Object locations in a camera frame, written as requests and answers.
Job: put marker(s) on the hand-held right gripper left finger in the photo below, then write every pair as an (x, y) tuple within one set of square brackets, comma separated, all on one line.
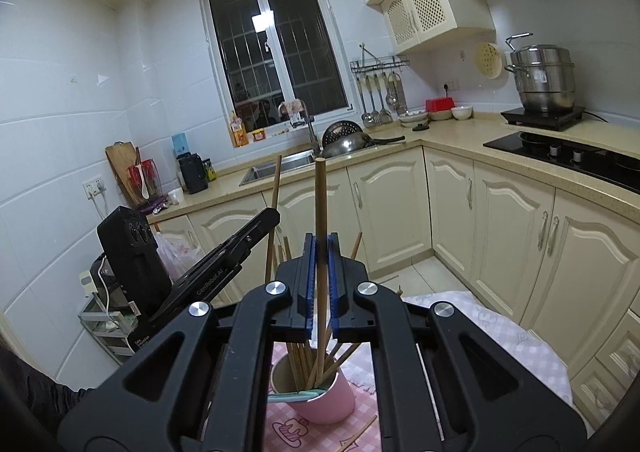
[(312, 282)]

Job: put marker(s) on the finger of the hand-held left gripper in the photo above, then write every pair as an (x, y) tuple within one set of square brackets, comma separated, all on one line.
[(260, 227)]

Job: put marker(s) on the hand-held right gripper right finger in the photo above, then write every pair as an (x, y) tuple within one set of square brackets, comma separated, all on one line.
[(332, 292)]

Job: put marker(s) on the long wooden chopstick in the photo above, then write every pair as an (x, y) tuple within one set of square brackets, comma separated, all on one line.
[(357, 432), (321, 202)]

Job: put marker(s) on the bundle of wooden chopsticks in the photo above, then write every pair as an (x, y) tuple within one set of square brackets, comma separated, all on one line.
[(300, 362)]

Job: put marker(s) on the pink cup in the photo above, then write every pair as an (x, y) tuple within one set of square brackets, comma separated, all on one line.
[(330, 402)]

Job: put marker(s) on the light blue spatula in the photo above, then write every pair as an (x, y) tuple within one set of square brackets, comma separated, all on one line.
[(290, 396)]

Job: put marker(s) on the person's left forearm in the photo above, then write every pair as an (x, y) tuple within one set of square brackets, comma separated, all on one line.
[(35, 387)]

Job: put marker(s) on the plastic bag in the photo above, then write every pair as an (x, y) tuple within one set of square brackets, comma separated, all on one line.
[(175, 257)]

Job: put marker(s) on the white power adapter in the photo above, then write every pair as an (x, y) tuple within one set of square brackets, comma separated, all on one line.
[(90, 282)]

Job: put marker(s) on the steel sink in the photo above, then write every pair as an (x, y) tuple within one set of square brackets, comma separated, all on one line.
[(270, 171)]

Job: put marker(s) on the small white cup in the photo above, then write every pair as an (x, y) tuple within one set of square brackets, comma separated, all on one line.
[(175, 196)]

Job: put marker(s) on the red knife rack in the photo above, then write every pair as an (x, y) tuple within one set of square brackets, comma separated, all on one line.
[(150, 182)]

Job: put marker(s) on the grey storage rack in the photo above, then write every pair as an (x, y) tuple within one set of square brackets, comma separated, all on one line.
[(100, 337)]

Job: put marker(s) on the black kettle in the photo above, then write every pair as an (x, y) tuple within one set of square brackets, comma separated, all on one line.
[(192, 174)]

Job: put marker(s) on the wooden cutting board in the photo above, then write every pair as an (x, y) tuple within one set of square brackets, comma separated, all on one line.
[(120, 171)]

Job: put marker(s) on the yellow bottle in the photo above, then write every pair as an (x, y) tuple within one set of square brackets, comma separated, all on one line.
[(238, 131)]

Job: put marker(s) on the steel faucet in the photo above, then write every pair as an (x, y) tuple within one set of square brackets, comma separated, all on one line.
[(311, 131)]

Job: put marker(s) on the blue box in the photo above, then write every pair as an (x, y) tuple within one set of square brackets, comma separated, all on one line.
[(179, 144)]

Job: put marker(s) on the steel wok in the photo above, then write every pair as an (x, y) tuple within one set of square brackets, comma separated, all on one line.
[(345, 147)]

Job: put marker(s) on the pink rag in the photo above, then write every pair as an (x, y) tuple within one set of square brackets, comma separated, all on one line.
[(292, 109)]

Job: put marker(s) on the steel colander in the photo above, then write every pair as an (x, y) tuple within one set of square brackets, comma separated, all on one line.
[(340, 129)]

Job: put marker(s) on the pink checkered tablecloth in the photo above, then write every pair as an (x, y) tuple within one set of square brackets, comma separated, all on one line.
[(320, 439)]

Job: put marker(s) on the steel slotted spoon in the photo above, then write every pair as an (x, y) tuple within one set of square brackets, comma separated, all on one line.
[(367, 117)]

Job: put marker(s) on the steel turner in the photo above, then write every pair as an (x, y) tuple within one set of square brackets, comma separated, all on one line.
[(386, 115)]

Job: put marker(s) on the steel ladle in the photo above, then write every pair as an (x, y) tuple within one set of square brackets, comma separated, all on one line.
[(377, 101)]

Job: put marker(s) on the cream kitchen base cabinets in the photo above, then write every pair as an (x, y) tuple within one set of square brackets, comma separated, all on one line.
[(500, 232)]

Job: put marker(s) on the white fluffy cloth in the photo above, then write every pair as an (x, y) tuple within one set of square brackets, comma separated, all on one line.
[(500, 357)]

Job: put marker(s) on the steel skimmer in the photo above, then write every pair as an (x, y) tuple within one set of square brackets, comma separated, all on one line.
[(396, 99)]

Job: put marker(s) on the white dish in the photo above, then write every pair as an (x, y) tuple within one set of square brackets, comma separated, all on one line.
[(414, 120)]

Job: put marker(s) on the kitchen window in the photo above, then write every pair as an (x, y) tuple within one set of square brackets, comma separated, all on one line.
[(290, 31)]

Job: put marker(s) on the beige kitchen countertop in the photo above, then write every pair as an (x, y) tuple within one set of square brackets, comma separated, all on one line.
[(450, 131)]

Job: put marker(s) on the white bowl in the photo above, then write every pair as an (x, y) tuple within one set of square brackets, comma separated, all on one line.
[(462, 112), (440, 115)]

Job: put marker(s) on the red container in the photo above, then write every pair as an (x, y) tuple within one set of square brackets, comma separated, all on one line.
[(440, 105)]

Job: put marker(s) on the black gas stove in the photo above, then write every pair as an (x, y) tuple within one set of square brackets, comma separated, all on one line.
[(550, 151)]

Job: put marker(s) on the black induction cooker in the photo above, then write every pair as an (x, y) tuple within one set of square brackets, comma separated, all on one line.
[(540, 117)]

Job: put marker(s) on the steel steamer pot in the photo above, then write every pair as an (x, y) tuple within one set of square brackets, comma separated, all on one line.
[(545, 76)]

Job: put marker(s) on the white wall outlet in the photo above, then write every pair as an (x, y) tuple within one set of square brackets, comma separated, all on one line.
[(451, 85), (92, 188)]

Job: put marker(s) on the wall utensil rack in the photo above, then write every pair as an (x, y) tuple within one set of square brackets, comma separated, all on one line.
[(380, 62)]

